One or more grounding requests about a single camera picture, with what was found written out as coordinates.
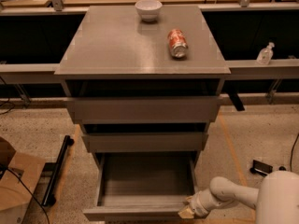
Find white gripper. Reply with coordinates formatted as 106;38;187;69
178;192;209;219

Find grey bottom drawer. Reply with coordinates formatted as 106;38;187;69
84;152;198;223

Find grey drawer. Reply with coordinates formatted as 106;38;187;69
84;152;198;223
82;132;207;153
66;96;221;124

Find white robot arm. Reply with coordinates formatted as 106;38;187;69
178;171;299;224

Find grey middle drawer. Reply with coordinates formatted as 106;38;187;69
82;132;207;153

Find grey drawer cabinet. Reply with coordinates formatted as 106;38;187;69
54;5;231;173

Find grey top drawer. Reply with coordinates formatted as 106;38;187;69
66;96;221;124

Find small black device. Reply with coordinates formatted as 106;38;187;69
249;160;273;176

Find black metal bar right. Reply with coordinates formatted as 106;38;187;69
278;166;287;171

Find black metal bar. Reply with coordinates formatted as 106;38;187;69
42;135;74;206
278;166;287;171

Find black metal bar left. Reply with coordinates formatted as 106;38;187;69
42;135;74;206

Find brown cardboard box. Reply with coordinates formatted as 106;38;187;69
0;138;46;224

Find red soda can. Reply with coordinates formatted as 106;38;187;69
167;29;188;59

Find white ceramic bowl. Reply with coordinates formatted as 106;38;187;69
135;0;163;21

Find black cable right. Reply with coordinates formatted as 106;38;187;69
289;131;299;173

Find black cable on box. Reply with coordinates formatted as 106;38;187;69
0;163;50;224

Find grey metal rail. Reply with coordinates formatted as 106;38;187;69
0;59;299;84

